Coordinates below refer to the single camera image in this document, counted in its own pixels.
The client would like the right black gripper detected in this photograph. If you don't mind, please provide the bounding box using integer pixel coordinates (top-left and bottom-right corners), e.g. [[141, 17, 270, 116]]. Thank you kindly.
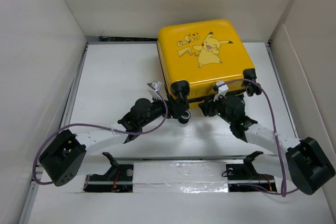
[[198, 91, 234, 125]]

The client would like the yellow cartoon suitcase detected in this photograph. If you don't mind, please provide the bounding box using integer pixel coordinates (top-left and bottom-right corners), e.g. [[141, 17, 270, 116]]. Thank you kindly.
[[157, 19, 261, 124]]

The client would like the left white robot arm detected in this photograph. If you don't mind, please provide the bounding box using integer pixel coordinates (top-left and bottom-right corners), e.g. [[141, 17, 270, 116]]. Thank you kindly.
[[36, 95, 189, 187]]

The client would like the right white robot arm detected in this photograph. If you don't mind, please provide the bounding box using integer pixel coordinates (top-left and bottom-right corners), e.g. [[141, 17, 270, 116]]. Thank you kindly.
[[198, 95, 335, 195]]

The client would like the white foam cover panel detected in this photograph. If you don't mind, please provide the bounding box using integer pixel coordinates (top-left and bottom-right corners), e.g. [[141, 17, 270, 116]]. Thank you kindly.
[[132, 161, 228, 194]]

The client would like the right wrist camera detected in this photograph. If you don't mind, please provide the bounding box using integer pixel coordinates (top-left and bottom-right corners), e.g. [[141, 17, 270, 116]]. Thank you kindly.
[[213, 81, 229, 102]]

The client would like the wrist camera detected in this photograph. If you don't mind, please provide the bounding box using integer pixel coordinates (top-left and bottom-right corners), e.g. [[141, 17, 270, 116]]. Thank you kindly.
[[147, 81, 162, 100], [213, 81, 229, 102]]

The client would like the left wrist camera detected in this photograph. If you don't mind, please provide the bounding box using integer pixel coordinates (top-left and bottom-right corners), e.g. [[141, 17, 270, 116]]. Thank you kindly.
[[147, 81, 162, 100]]

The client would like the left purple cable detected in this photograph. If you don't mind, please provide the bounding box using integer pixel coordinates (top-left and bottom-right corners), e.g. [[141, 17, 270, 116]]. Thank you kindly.
[[33, 83, 169, 186]]

